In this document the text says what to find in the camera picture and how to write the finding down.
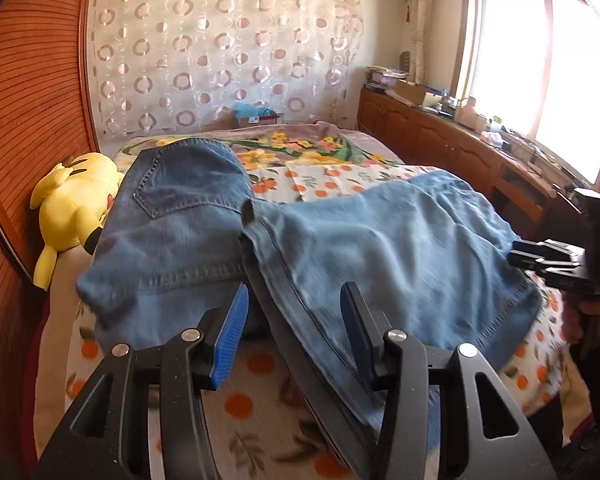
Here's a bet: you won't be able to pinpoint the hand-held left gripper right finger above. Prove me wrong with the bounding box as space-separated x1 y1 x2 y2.
340 281 558 480

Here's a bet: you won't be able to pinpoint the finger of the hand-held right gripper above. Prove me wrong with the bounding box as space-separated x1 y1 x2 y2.
514 241 581 262
507 255 578 281

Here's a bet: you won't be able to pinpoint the long wooden cabinet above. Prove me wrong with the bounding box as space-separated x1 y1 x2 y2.
356 87 576 241

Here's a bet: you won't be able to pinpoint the sheer circle-pattern curtain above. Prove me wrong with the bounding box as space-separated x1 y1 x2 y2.
87 0 366 138

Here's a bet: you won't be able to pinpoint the open cardboard box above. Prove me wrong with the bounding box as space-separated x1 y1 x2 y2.
395 80 443 106

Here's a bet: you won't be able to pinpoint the stack of papers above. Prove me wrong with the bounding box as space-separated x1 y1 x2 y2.
365 65 408 92

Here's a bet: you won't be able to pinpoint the yellow plush toy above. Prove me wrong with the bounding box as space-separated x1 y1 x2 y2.
30 152 126 292

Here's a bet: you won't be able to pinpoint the floral blanket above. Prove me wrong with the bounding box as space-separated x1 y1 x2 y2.
102 122 406 171

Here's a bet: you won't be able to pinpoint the blue denim pants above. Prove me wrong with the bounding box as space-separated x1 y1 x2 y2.
75 137 543 480

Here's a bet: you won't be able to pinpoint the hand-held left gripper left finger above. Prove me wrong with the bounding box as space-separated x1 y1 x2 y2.
37 283 251 480

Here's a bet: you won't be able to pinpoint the tangle of cables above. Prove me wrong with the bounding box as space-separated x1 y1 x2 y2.
502 130 556 171

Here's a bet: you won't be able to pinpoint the window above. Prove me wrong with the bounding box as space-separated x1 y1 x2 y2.
450 0 600 188

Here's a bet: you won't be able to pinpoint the person's right hand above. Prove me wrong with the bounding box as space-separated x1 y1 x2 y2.
562 300 600 348

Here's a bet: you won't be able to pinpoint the orange-print white bed sheet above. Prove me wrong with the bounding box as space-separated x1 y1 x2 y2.
65 162 581 480

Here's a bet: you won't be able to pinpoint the blue plastic bag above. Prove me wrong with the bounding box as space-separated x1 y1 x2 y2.
231 101 273 120

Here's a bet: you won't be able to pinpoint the pale pink bottle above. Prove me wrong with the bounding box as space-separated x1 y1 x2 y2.
457 96 478 126

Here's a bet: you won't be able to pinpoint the white window curtain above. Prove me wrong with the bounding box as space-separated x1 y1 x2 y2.
402 0 433 83

